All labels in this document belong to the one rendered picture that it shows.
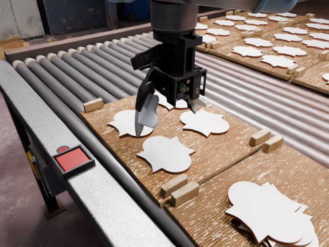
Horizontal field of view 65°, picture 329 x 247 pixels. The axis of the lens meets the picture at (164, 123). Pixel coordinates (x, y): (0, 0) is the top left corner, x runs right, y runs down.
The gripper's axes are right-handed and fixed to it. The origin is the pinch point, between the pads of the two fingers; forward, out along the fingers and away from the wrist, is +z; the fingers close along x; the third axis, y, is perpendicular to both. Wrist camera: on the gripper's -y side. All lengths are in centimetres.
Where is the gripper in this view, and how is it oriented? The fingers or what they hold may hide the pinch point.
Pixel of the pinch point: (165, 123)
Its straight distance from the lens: 55.6
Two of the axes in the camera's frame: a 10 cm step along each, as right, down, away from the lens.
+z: 0.0, 8.3, 5.6
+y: 5.9, 4.5, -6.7
